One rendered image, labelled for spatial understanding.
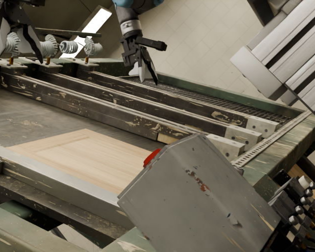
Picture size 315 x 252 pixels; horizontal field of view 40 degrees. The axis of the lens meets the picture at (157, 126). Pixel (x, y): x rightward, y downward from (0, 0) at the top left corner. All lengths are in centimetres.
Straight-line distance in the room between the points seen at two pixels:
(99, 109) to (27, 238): 96
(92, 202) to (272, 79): 46
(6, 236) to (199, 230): 34
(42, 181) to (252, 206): 56
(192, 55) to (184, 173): 616
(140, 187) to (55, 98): 123
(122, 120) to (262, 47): 95
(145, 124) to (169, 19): 540
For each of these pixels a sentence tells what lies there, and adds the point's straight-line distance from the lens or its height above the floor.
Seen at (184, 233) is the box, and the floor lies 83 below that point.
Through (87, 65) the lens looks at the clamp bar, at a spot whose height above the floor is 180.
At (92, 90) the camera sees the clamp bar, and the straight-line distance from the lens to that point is 194.
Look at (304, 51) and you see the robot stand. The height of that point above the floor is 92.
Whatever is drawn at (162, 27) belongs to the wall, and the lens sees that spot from 691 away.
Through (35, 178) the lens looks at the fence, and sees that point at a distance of 104.
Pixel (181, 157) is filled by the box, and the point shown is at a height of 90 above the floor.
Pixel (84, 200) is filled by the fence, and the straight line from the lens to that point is 96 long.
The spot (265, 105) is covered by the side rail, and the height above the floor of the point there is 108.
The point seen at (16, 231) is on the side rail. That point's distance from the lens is 77.
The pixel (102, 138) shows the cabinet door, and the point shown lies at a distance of 140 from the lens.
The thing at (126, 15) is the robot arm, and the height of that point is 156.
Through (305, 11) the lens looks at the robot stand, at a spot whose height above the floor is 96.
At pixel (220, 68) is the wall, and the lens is 656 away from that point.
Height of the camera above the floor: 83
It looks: 13 degrees up
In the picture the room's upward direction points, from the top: 42 degrees counter-clockwise
